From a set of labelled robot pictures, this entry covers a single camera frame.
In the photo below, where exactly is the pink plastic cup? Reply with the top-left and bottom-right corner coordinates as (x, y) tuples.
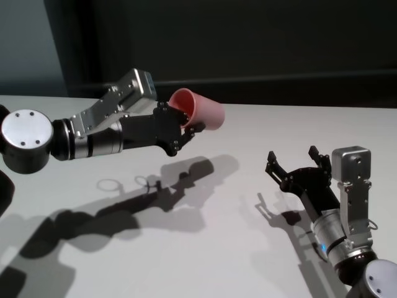
(169, 88), (226, 131)

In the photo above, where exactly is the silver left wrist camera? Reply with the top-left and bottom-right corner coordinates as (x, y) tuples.
(69, 67), (158, 140)

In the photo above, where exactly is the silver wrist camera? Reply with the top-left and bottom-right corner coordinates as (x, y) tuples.
(69, 67), (158, 140)
(330, 144), (373, 246)

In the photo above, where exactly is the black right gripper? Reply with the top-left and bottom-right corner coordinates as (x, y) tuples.
(264, 145), (341, 223)

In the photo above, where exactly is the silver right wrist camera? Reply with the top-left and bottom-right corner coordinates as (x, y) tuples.
(330, 144), (373, 246)

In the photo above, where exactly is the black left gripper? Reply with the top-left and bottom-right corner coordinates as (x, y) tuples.
(119, 101), (207, 158)

